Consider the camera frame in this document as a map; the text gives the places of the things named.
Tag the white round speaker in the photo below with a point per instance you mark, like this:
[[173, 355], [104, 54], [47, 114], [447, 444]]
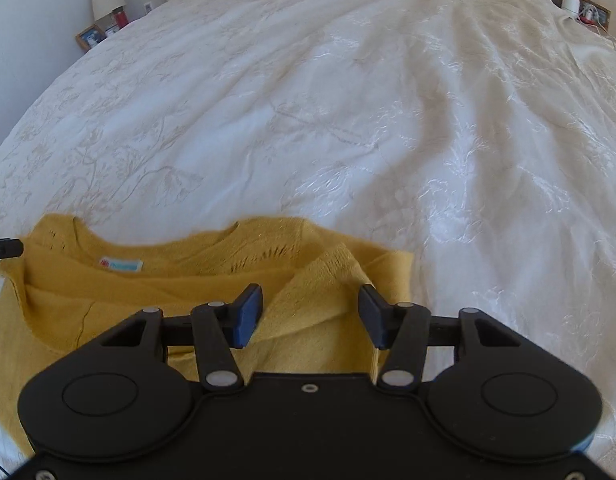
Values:
[[570, 3]]

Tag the wooden photo frame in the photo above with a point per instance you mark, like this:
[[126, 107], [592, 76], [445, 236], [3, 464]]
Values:
[[91, 37], [594, 12]]

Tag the yellow knit sweater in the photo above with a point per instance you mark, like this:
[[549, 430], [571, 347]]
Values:
[[137, 296]]

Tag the white embroidered bedspread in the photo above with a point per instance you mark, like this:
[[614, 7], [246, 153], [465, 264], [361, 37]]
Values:
[[313, 110]]

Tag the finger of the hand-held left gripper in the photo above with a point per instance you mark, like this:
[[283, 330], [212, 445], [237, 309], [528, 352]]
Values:
[[5, 250]]

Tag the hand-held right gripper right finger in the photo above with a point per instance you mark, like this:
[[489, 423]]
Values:
[[374, 316]]

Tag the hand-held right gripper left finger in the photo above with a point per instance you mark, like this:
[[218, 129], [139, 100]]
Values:
[[245, 316]]

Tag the red bottle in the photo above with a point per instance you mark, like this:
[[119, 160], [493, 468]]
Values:
[[121, 17]]

